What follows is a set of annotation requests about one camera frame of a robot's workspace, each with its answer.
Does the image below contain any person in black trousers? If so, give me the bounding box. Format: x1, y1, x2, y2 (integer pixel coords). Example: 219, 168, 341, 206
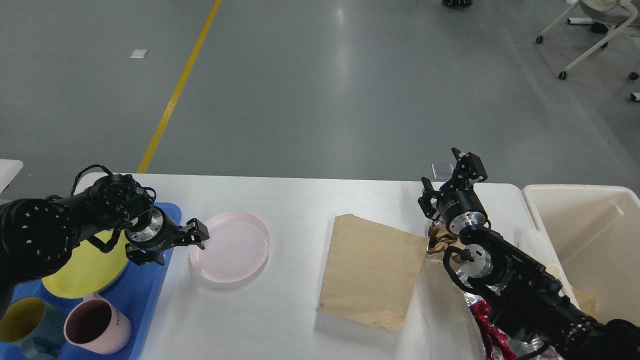
442, 0, 474, 8

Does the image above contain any red foil wrapper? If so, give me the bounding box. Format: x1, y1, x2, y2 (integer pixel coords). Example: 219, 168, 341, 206
470, 300, 518, 360

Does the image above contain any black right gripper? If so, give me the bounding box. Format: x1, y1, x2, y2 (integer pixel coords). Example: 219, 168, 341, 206
418, 147, 489, 235

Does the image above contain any pink mug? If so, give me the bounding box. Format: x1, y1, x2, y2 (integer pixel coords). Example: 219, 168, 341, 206
62, 291, 133, 356

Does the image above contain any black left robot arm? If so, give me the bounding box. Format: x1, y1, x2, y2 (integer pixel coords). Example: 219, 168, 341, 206
0, 164, 210, 306

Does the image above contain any white office chair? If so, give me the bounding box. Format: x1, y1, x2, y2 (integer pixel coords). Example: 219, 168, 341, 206
535, 0, 640, 81

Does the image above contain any pink plate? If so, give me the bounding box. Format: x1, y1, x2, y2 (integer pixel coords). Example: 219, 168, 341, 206
189, 211, 271, 284

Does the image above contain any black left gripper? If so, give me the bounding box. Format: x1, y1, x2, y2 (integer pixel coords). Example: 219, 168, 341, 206
125, 206, 210, 266

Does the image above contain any dark green mug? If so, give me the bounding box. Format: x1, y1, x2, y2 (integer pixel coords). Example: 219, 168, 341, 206
0, 296, 67, 360

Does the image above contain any white plastic bin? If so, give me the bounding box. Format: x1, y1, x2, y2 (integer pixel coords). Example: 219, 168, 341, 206
520, 184, 640, 325

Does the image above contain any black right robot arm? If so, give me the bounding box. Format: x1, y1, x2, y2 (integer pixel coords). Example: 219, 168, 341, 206
417, 147, 640, 360

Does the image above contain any grey floor plate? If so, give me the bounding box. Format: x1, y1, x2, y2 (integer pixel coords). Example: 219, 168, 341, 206
430, 162, 454, 182

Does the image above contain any crumpled brown paper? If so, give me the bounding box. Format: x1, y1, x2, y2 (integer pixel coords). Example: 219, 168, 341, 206
426, 221, 464, 255

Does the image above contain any blue plastic tray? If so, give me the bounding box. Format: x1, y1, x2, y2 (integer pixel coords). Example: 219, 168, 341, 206
0, 202, 183, 360

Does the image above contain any yellow plate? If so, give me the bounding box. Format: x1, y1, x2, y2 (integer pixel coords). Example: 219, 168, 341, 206
42, 232, 130, 299

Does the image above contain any brown paper bag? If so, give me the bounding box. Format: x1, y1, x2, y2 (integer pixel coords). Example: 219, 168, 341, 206
317, 213, 429, 332

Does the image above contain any white side table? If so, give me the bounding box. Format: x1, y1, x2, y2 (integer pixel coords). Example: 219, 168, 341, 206
0, 158, 25, 193

